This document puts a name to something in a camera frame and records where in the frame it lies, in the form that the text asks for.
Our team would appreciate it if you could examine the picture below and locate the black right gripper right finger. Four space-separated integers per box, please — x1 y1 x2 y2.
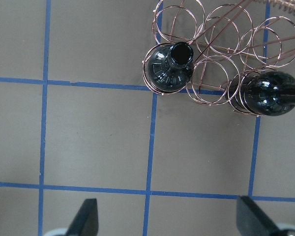
236 196 280 236

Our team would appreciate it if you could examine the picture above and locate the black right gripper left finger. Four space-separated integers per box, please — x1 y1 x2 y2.
66 199 99 236

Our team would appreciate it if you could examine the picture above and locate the dark wine bottle in basket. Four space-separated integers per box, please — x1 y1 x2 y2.
143 42 194 94

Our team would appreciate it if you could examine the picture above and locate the copper wire wine basket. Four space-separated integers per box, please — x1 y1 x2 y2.
142 0 295 117

